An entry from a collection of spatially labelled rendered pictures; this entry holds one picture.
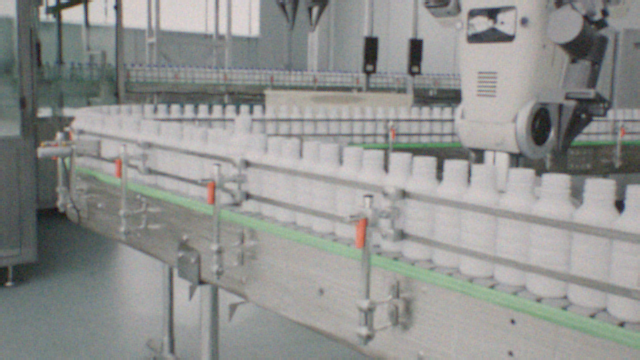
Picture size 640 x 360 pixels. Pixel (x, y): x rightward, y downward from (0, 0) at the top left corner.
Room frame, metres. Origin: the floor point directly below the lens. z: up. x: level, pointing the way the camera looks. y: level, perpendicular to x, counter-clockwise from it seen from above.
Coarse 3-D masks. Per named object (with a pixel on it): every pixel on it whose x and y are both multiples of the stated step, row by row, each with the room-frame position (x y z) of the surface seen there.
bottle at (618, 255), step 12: (636, 192) 0.84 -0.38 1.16; (636, 204) 0.84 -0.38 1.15; (624, 216) 0.85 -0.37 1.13; (636, 216) 0.84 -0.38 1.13; (624, 228) 0.84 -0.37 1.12; (636, 228) 0.83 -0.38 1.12; (612, 240) 0.86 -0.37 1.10; (612, 252) 0.86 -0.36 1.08; (624, 252) 0.84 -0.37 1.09; (636, 252) 0.83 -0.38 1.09; (612, 264) 0.86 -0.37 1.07; (624, 264) 0.83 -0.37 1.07; (636, 264) 0.83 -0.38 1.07; (612, 276) 0.85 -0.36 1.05; (624, 276) 0.83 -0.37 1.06; (636, 276) 0.83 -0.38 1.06; (612, 300) 0.85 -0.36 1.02; (624, 300) 0.83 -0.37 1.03; (612, 312) 0.84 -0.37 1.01; (624, 312) 0.83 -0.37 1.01; (636, 312) 0.82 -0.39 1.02
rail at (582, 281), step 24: (264, 168) 1.41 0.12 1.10; (408, 192) 1.10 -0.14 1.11; (336, 216) 1.24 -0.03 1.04; (504, 216) 0.96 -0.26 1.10; (528, 216) 0.94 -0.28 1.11; (408, 240) 1.10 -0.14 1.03; (432, 240) 1.06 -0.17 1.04; (624, 240) 0.83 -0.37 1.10; (504, 264) 0.96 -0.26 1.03; (528, 264) 0.93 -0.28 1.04; (600, 288) 0.85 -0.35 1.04; (624, 288) 0.83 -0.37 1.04
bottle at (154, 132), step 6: (150, 126) 1.84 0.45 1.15; (156, 126) 1.84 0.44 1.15; (150, 132) 1.83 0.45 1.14; (156, 132) 1.83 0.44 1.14; (144, 138) 1.84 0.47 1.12; (150, 138) 1.83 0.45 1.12; (156, 138) 1.83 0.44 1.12; (150, 150) 1.82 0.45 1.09; (156, 150) 1.82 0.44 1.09; (150, 156) 1.82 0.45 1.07; (156, 156) 1.82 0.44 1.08; (150, 162) 1.82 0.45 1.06; (156, 162) 1.82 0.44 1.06; (156, 168) 1.82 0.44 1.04; (144, 180) 1.84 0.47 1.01; (150, 180) 1.82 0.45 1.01; (156, 180) 1.82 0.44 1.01
